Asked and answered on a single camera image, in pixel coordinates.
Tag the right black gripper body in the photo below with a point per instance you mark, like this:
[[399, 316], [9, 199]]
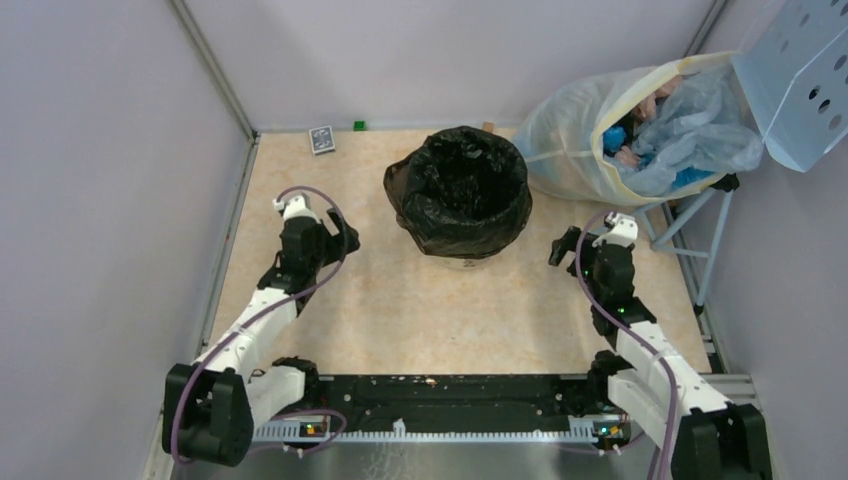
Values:
[[588, 255]]

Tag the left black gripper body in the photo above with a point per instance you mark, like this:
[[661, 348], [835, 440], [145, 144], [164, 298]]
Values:
[[329, 249]]

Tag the white trash bin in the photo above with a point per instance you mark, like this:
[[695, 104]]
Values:
[[461, 264]]

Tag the black trash bag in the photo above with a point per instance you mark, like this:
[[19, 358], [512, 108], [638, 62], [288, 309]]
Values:
[[463, 194]]

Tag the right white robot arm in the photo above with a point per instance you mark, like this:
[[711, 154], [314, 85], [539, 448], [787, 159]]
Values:
[[698, 431]]

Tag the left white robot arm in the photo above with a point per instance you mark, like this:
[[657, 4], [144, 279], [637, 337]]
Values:
[[213, 405]]

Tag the grey marker tag card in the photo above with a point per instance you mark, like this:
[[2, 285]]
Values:
[[322, 140]]

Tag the large translucent yellow-rimmed bag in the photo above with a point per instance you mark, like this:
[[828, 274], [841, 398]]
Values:
[[561, 138]]

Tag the pink plastic bag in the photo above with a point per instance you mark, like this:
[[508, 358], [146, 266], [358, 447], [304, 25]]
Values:
[[644, 111]]

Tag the light blue plastic bag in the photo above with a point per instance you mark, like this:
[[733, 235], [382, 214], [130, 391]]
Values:
[[698, 131]]

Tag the perforated light blue panel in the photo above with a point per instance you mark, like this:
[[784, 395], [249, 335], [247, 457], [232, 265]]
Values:
[[792, 67]]

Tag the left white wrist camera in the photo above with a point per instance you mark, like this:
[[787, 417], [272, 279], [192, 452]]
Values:
[[298, 206]]

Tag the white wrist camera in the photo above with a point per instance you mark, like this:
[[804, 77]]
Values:
[[621, 230], [298, 206]]

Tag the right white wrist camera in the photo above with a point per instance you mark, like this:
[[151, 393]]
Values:
[[621, 230]]

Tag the white cable duct strip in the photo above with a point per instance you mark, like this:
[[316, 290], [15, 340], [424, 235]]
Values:
[[293, 431]]

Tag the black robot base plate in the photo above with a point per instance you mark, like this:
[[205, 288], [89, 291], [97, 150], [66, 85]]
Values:
[[467, 404]]

